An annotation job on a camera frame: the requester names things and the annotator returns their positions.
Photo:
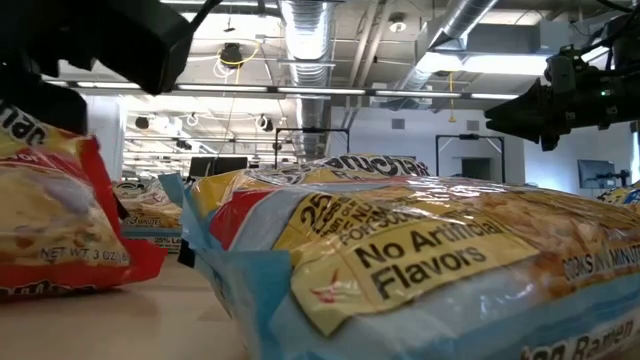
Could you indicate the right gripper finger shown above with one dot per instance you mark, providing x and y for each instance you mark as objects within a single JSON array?
[
  {"x": 525, "y": 105},
  {"x": 520, "y": 129}
]

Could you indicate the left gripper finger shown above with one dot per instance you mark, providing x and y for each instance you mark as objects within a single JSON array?
[{"x": 40, "y": 100}]

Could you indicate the red Maruchan ramen packet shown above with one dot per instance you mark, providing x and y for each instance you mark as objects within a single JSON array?
[{"x": 60, "y": 215}]

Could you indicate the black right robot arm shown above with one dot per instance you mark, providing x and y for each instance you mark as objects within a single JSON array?
[{"x": 625, "y": 45}]

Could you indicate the white square column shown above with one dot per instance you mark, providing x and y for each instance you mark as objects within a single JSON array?
[{"x": 107, "y": 125}]

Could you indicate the round ceiling fixture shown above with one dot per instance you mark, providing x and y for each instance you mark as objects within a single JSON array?
[{"x": 397, "y": 26}]

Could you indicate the black ceiling-mounted device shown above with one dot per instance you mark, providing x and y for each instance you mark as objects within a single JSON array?
[{"x": 231, "y": 54}]

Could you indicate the long ceiling light strip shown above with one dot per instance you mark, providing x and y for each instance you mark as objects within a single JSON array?
[{"x": 320, "y": 90}]

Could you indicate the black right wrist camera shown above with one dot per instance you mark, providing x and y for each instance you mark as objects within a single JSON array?
[{"x": 560, "y": 67}]

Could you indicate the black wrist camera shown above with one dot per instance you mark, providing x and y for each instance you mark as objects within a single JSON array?
[
  {"x": 560, "y": 67},
  {"x": 145, "y": 45}
]

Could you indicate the grey wall vent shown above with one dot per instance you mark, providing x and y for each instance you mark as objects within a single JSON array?
[
  {"x": 398, "y": 124},
  {"x": 472, "y": 125}
]

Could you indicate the black metal workstation frame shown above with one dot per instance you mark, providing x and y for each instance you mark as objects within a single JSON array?
[{"x": 470, "y": 136}]

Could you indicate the grey rectangular air duct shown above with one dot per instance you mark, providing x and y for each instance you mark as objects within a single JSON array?
[{"x": 515, "y": 39}]

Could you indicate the wall-side computer monitor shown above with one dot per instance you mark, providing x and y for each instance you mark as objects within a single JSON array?
[{"x": 595, "y": 174}]

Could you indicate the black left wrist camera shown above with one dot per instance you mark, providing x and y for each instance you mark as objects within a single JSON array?
[{"x": 145, "y": 45}]

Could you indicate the slanted silver spiral duct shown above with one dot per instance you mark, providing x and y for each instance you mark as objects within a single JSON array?
[{"x": 465, "y": 17}]

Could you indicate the large silver spiral duct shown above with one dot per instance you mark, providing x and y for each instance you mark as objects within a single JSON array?
[{"x": 306, "y": 40}]

